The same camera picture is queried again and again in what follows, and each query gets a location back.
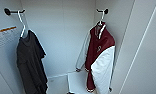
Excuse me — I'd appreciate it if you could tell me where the red and white jacket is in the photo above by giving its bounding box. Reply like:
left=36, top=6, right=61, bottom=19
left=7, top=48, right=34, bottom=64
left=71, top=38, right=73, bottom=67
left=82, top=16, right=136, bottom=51
left=75, top=22, right=117, bottom=94

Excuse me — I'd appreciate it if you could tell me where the orange label strip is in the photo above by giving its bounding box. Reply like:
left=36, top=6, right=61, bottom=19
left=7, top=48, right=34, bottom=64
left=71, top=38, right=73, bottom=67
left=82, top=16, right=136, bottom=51
left=0, top=26, right=18, bottom=35

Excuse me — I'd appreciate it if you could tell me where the black hanging garment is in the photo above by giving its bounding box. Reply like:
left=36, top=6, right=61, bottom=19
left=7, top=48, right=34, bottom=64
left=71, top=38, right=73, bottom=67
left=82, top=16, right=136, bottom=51
left=16, top=29, right=49, bottom=94

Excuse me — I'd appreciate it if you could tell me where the white clothes hanger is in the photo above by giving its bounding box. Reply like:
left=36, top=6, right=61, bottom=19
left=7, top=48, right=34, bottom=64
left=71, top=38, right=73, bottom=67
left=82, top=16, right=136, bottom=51
left=96, top=9, right=107, bottom=28
left=18, top=9, right=30, bottom=39

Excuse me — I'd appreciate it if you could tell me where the white wardrobe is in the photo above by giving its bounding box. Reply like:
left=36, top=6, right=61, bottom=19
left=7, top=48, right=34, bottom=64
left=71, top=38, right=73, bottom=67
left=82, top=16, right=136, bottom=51
left=0, top=0, right=152, bottom=94

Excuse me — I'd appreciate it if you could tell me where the white printed label sheet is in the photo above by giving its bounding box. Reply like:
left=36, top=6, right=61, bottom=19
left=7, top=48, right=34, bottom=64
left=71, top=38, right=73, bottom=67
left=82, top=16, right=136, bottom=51
left=0, top=30, right=21, bottom=52

